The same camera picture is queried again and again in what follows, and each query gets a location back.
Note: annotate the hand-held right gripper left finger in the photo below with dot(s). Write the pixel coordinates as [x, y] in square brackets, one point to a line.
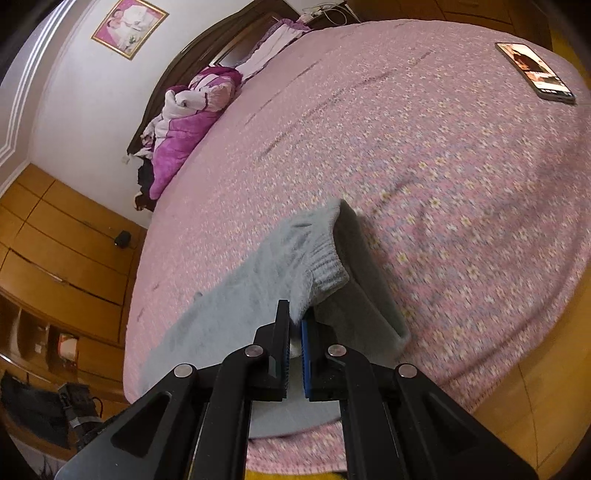
[280, 369]

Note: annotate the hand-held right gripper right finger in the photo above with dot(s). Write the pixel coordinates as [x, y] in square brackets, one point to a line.
[306, 362]

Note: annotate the grey knit pants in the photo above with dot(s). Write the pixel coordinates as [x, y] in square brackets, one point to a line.
[258, 277]

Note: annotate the small black device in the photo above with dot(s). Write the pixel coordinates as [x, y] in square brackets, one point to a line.
[123, 239]

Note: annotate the pink floral bed sheet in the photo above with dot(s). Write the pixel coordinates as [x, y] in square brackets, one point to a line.
[415, 184]

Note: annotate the red white box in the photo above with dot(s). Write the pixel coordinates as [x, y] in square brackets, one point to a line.
[68, 350]

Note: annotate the dark clothes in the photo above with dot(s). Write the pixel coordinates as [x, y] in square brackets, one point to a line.
[147, 182]

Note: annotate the black bag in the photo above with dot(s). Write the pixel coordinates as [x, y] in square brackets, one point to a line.
[32, 406]

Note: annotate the purple quilt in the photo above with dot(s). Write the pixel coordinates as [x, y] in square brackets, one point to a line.
[180, 138]

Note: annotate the wooden wardrobe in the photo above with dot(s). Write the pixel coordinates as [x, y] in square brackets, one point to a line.
[55, 230]

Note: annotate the striped pillow with purple ruffle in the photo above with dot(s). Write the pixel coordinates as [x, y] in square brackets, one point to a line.
[272, 44]

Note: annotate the dark wooden headboard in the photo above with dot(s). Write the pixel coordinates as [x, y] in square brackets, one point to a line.
[194, 50]

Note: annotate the smartphone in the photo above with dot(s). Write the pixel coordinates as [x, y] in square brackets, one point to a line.
[531, 69]

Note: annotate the wooden low cabinet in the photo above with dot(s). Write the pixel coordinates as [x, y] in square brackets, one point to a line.
[461, 11]

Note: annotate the framed wall picture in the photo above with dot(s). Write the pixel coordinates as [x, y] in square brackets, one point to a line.
[127, 27]

